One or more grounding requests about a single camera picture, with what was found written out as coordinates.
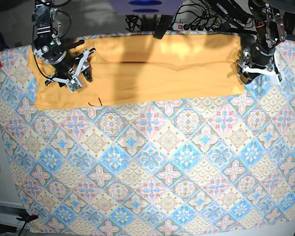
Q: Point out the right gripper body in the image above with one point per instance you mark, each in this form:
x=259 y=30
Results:
x=67 y=66

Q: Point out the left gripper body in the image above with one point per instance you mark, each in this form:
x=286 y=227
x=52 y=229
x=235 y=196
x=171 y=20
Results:
x=259 y=60

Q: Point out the yellow T-shirt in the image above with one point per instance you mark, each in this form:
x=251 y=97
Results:
x=140 y=68

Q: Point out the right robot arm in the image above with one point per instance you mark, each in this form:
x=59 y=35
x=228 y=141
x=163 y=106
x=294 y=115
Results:
x=53 y=50

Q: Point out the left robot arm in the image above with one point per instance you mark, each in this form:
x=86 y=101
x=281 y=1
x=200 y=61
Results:
x=270 y=31

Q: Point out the white power strip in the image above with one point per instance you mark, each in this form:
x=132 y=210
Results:
x=181 y=26

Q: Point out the patterned blue pink tablecloth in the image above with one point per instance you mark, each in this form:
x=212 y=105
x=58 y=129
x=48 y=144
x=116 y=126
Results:
x=176 y=167

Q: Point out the red black clamp lower left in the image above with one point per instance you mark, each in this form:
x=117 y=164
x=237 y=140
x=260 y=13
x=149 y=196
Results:
x=26 y=218

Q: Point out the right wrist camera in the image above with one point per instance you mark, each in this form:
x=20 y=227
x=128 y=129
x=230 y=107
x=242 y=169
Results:
x=74 y=84

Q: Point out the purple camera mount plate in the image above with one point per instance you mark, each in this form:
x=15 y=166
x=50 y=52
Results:
x=131 y=7

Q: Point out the black camera post clamp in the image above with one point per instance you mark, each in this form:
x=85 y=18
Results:
x=163 y=25

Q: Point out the white rail bracket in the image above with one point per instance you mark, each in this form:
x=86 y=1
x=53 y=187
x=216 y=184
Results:
x=9 y=212

